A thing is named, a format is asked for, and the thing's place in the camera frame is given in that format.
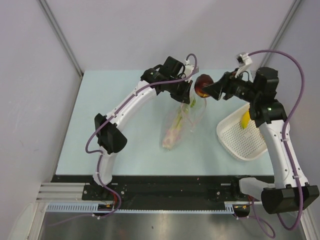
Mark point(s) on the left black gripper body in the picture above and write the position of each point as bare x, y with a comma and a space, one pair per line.
177, 90

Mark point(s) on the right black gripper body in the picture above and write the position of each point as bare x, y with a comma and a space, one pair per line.
238, 88

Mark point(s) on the clear zip top bag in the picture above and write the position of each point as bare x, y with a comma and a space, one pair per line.
196, 116

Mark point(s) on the yellow banana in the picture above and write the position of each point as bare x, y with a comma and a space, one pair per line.
245, 119

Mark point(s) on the green leek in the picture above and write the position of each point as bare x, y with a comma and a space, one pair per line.
176, 125

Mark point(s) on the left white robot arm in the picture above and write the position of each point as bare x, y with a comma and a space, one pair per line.
174, 77

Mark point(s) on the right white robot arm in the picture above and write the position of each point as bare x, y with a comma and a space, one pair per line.
291, 190

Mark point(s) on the white perforated plastic basket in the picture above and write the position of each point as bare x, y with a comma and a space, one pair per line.
244, 144

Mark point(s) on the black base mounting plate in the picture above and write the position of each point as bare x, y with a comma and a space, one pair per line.
164, 190

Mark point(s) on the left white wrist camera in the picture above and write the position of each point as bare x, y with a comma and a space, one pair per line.
190, 69

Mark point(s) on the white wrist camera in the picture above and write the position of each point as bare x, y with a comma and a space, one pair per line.
244, 62
190, 69

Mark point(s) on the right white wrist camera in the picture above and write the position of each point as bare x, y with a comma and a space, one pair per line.
244, 62

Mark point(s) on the white slotted cable duct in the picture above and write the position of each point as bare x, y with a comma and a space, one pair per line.
227, 207

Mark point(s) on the aluminium frame rail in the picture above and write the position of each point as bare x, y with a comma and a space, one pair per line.
60, 192

